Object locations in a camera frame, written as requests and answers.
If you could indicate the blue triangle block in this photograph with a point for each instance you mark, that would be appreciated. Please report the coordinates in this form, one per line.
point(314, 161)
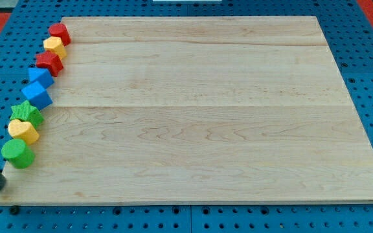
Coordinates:
point(40, 75)

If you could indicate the green cylinder block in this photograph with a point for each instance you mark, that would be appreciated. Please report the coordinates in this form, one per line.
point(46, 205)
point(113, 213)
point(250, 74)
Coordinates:
point(18, 153)

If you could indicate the yellow heart block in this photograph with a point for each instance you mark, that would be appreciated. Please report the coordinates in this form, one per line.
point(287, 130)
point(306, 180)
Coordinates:
point(23, 130)

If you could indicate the green star block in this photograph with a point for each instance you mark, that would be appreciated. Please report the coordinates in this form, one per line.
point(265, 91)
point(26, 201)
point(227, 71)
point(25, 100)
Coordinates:
point(26, 112)

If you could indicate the blue cube block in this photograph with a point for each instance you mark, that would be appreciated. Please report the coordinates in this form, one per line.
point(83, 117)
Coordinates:
point(37, 95)

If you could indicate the red star block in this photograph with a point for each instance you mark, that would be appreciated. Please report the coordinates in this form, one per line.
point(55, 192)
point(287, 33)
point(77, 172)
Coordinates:
point(50, 61)

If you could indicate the yellow hexagon block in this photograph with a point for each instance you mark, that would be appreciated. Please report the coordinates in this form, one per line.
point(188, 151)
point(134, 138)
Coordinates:
point(55, 45)

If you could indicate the red cylinder block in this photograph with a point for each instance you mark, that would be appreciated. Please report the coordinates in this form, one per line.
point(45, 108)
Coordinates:
point(60, 30)

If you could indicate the light wooden board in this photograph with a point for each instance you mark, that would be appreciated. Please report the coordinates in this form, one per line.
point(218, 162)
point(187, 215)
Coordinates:
point(196, 111)

